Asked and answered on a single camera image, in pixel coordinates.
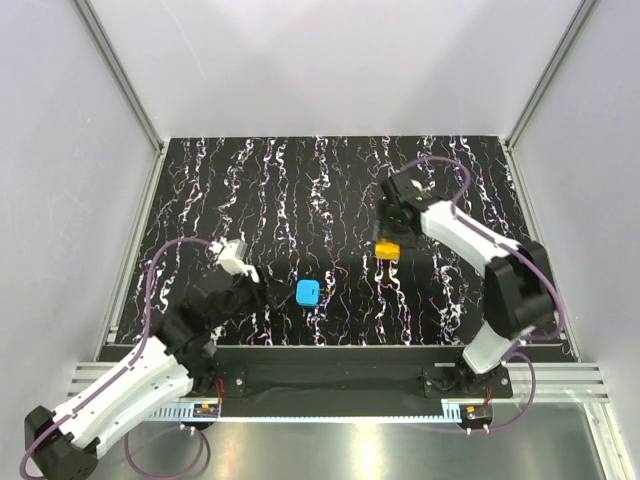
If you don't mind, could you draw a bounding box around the left aluminium frame post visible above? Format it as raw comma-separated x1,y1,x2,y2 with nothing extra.
74,0,169,154

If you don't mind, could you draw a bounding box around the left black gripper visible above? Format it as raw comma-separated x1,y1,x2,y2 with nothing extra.
209,263,294,329

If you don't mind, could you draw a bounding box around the blue folding extension socket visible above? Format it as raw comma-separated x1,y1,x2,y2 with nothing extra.
295,279,321,307

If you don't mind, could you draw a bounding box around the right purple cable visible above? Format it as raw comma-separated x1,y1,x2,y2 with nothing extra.
399,155,564,431

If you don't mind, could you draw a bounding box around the yellow socket cube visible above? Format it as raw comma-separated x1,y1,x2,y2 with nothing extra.
375,240,401,261

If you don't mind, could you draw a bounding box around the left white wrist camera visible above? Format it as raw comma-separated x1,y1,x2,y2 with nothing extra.
209,239,259,282

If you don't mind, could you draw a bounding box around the aluminium frame post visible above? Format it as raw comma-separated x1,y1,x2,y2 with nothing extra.
74,0,169,154
504,0,601,151

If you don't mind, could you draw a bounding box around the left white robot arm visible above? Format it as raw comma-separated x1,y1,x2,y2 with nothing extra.
23,270,295,479

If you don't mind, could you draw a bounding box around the right aluminium frame post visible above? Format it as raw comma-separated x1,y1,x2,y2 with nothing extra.
504,0,601,151

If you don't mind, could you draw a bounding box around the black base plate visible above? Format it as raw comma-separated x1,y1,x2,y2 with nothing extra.
211,346,513,421

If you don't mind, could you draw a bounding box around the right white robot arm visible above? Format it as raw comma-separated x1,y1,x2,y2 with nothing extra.
375,172,560,397

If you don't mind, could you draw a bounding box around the slotted cable duct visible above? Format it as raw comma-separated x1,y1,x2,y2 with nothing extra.
147,402,220,422

